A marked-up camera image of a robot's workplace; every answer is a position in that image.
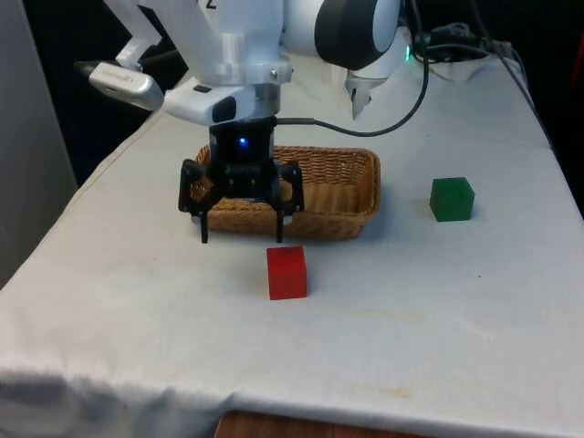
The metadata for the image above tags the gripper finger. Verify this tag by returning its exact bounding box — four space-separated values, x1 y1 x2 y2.
268 160 305 244
177 158 224 245

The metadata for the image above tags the green cube block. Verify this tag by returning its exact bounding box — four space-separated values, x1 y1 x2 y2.
429 176 476 223

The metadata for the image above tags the silver webcam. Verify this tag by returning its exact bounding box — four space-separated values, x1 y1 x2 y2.
74 60 165 110

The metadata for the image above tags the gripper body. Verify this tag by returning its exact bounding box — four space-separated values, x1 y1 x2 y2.
208 119 280 202

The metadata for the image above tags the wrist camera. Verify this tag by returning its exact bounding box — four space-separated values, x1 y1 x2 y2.
162 83 250 128

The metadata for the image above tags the black cable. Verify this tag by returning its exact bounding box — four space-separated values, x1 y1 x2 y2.
483 38 556 150
276 0 433 137

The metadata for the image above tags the red cube block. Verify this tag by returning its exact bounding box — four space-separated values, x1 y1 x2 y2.
266 245 309 301

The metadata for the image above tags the wicker basket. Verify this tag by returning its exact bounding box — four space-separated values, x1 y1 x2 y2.
193 145 382 242

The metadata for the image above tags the white camera bracket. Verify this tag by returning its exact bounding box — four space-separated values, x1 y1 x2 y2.
103 0 215 86

